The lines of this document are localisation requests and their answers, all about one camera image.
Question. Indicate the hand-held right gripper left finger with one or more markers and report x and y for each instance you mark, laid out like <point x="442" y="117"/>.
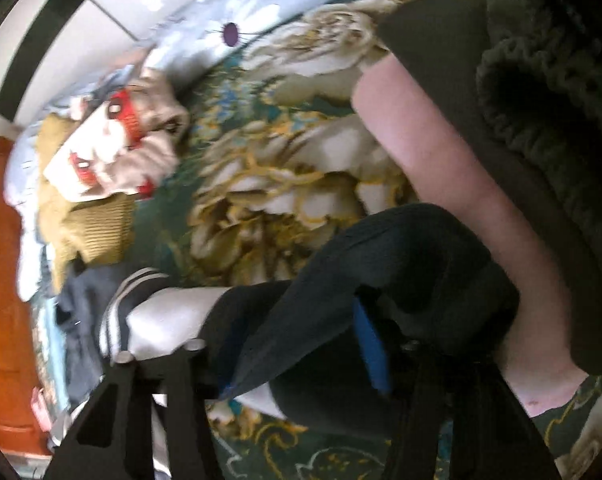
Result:
<point x="181" y="410"/>

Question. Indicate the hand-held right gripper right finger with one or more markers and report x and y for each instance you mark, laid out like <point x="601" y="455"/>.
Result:
<point x="371" y="350"/>

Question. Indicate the dark fleece garment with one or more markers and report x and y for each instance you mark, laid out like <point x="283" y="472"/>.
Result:
<point x="406" y="250"/>

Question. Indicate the navy garment with white stripes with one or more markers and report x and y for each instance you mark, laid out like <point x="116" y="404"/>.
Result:
<point x="166" y="320"/>

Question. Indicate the mustard knit sweater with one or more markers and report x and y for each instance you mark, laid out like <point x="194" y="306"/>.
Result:
<point x="96" y="230"/>

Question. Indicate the teal floral bed blanket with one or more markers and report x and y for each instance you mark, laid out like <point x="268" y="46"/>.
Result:
<point x="281" y="170"/>

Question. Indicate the orange wooden headboard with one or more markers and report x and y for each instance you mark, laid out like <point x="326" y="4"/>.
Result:
<point x="6" y="310"/>

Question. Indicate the cream cartoon print garment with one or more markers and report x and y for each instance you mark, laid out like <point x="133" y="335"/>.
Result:
<point x="111" y="130"/>

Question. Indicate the dark green knit garment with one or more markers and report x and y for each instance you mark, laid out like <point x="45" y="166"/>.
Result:
<point x="546" y="100"/>

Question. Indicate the person's olive shirt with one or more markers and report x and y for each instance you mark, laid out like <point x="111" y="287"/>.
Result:
<point x="431" y="25"/>

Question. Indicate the light blue floral duvet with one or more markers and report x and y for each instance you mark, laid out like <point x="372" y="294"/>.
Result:
<point x="261" y="5"/>

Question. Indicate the white wardrobe with black stripe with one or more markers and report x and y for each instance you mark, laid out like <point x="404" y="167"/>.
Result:
<point x="116" y="20"/>

